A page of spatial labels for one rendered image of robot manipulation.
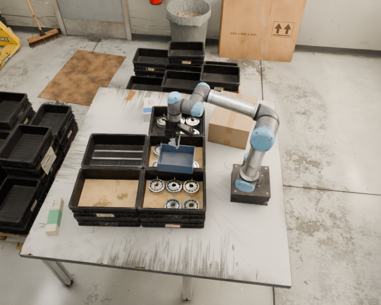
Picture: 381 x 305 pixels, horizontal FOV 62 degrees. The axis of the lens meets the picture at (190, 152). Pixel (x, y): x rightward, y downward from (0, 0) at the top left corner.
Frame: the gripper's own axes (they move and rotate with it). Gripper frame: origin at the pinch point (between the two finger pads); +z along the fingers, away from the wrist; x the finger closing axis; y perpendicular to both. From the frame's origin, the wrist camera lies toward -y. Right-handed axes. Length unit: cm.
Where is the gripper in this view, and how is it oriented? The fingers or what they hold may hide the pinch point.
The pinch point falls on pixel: (178, 146)
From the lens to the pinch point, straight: 187.3
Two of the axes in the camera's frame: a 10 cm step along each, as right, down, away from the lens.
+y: -9.9, -1.2, 0.9
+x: -1.4, 6.5, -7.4
